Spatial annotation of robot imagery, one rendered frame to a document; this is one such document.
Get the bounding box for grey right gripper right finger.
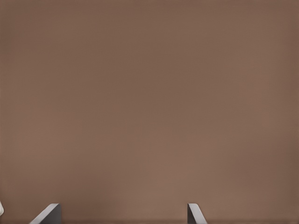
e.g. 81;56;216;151
187;203;208;224

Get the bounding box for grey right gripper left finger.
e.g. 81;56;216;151
29;203;61;224

